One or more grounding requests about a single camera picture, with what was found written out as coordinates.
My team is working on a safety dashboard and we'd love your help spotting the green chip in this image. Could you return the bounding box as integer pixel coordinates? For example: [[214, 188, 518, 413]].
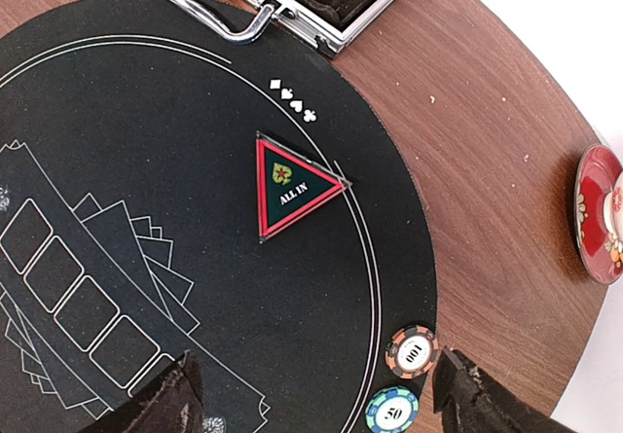
[[365, 385, 419, 433]]

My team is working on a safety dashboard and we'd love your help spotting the round black poker mat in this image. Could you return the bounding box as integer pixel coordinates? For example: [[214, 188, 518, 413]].
[[1, 0, 437, 432]]

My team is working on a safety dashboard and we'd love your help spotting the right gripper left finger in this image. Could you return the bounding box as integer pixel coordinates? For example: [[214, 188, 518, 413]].
[[80, 350, 203, 433]]

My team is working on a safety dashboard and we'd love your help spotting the red triangle card holder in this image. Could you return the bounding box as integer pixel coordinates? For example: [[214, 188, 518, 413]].
[[255, 131, 351, 243]]

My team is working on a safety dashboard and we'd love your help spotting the red saucer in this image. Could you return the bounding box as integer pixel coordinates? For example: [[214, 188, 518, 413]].
[[574, 144, 622, 285]]

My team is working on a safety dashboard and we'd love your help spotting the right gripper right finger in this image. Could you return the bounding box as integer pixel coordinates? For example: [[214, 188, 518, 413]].
[[432, 347, 572, 433]]

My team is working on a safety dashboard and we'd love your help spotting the orange chip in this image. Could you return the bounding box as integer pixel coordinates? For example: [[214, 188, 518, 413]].
[[385, 325, 440, 379]]

